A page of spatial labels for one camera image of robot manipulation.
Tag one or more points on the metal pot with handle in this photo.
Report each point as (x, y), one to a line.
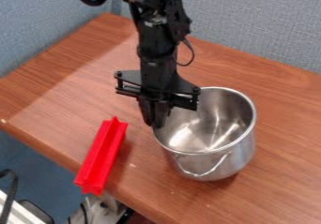
(209, 141)

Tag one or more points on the white device under table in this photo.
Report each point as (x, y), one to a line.
(98, 210)

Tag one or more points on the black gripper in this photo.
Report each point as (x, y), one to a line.
(157, 83)

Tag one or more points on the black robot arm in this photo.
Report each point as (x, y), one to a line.
(162, 25)

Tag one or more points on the black white striped object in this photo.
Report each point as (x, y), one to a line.
(19, 212)

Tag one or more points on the red plastic block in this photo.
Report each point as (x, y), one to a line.
(96, 169)

